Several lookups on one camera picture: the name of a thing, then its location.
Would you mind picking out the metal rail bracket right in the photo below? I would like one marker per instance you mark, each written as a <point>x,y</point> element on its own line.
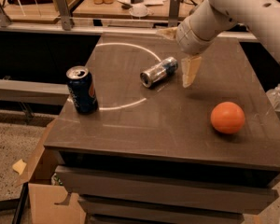
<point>174,6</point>

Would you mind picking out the grey drawer cabinet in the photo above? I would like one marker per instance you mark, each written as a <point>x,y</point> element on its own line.
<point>152,156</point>

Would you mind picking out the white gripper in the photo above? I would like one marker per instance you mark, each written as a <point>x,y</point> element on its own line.
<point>187,40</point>

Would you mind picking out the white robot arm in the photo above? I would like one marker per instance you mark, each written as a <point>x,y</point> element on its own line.
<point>212,17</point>

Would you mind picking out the silver blue redbull can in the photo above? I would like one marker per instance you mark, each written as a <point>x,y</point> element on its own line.
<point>159,71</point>

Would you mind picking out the clear plastic bottle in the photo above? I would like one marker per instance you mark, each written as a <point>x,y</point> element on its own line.
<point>274,96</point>

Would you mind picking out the white bowl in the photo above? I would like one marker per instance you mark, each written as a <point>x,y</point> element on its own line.
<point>140,11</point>

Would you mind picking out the orange ball fruit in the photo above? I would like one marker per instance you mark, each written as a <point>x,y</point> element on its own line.
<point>227,118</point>

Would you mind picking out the brown cardboard box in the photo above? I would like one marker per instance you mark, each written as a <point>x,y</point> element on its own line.
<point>49,204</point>

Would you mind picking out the metal rail bracket middle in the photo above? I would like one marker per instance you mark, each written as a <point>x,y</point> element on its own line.
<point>65,15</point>

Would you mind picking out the blue pepsi can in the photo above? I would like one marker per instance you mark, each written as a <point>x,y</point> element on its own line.
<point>81,87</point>

